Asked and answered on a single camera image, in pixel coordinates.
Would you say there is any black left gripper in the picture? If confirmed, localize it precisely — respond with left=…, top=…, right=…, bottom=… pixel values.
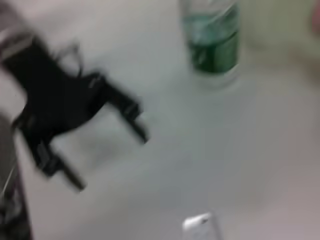
left=2, top=37, right=151, bottom=194

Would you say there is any clear plastic ruler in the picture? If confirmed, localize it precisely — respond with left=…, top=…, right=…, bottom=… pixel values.
left=182, top=212, right=222, bottom=240

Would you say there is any clear green label water bottle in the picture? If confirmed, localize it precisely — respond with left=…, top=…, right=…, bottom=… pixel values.
left=179, top=0, right=242, bottom=89

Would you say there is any green glass fruit plate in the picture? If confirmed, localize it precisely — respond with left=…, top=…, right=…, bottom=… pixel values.
left=239, top=0, right=320, bottom=84

